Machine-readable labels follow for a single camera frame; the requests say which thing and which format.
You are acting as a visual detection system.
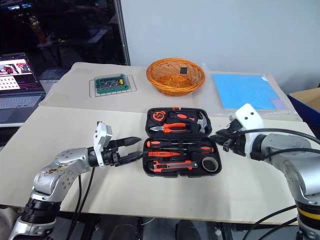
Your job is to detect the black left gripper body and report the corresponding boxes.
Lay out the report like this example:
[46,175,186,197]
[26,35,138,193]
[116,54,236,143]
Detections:
[102,139,127,168]

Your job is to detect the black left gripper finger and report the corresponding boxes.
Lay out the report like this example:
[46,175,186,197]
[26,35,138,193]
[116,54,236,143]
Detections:
[116,136,143,149]
[119,150,144,166]

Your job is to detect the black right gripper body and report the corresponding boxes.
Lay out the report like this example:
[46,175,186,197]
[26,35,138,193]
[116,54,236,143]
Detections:
[223,119,249,158]

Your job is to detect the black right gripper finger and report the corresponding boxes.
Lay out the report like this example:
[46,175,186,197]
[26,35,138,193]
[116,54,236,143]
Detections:
[215,127,235,138]
[210,134,233,147]

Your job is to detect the orange black handled screwdriver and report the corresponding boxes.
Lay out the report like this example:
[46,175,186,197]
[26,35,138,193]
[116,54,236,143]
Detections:
[170,145,215,155]
[145,140,198,149]

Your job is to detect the black tool case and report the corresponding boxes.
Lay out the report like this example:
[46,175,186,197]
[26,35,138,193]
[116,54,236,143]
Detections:
[141,106,223,179]

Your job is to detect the dark tape roll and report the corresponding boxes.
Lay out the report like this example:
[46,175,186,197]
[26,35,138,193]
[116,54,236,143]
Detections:
[201,156,219,174]

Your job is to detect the orange voltage tester pen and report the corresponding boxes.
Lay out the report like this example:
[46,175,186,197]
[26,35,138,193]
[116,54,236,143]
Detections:
[147,150,183,159]

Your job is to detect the black orange tape measure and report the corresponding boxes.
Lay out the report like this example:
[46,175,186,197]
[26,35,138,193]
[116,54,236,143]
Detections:
[150,110,168,124]

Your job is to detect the orange black utility knife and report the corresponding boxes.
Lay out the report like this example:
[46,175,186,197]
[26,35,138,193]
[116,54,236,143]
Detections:
[152,160,200,174]

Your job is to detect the orange black handled pliers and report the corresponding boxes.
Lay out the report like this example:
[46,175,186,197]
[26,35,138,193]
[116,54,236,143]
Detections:
[149,121,189,135]

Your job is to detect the claw hammer black orange handle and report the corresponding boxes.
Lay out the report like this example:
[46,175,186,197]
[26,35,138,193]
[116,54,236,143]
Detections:
[167,110,209,134]

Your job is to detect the clear plastic sleeve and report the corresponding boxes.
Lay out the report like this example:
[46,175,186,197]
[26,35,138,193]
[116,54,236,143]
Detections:
[204,70,299,116]

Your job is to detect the blue sheet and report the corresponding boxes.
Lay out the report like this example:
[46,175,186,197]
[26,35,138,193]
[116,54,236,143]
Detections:
[212,72,289,111]

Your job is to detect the green circuit board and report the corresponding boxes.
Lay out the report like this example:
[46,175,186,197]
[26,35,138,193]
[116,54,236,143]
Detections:
[88,74,139,99]

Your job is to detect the green screwdriver bit box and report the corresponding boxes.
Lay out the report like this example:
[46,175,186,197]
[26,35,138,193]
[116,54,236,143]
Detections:
[94,73,130,96]

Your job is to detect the orange wicker basket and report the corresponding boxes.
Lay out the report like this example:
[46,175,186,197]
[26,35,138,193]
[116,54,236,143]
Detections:
[145,57,207,97]

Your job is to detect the dark rounded shape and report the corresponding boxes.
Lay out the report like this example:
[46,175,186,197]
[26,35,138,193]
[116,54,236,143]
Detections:
[174,219,201,240]
[98,215,151,240]

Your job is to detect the blue cardboard box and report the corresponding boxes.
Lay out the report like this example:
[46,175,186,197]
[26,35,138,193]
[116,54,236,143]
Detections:
[287,87,320,139]

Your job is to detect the open laptop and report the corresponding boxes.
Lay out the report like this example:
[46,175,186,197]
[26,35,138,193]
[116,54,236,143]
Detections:
[0,52,47,126]

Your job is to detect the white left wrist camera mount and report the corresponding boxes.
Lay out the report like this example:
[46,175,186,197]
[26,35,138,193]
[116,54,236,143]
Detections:
[93,121,114,169]

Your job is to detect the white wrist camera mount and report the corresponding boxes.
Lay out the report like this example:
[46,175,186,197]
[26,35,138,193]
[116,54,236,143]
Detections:
[93,121,114,169]
[233,103,266,160]

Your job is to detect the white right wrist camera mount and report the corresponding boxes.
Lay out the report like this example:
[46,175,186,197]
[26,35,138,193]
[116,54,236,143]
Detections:
[233,103,266,160]

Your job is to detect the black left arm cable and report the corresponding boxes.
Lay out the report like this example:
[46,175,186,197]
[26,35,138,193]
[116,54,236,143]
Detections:
[65,166,96,240]

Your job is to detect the aluminium frame post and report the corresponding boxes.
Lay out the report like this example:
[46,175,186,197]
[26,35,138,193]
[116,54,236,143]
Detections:
[115,0,131,66]

